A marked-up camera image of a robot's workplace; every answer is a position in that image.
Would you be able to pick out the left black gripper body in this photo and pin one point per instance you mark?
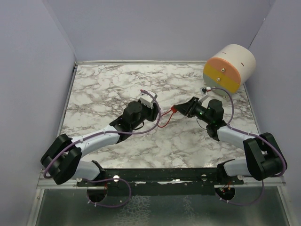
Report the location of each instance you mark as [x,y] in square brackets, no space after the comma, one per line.
[147,113]

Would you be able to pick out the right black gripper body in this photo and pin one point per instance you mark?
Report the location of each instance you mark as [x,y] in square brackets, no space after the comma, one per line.
[201,113]

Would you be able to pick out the red padlock with cable shackle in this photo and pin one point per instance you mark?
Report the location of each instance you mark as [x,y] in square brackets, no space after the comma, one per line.
[170,112]

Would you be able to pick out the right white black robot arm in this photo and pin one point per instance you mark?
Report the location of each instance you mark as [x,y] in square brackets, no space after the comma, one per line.
[263,158]

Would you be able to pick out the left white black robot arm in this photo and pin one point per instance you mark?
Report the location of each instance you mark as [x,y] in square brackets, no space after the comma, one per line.
[63,159]

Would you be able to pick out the cylinder with striped face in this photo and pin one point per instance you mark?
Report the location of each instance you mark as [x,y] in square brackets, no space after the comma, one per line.
[229,69]

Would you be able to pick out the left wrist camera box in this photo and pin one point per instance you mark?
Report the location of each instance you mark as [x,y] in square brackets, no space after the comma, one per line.
[147,100]

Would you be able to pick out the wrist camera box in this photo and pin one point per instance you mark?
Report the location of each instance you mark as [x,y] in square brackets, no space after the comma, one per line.
[204,93]
[147,100]

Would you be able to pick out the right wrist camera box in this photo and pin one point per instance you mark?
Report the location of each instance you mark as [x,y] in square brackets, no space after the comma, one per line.
[204,93]

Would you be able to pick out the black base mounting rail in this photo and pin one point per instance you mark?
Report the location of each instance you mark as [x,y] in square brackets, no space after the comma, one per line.
[173,181]

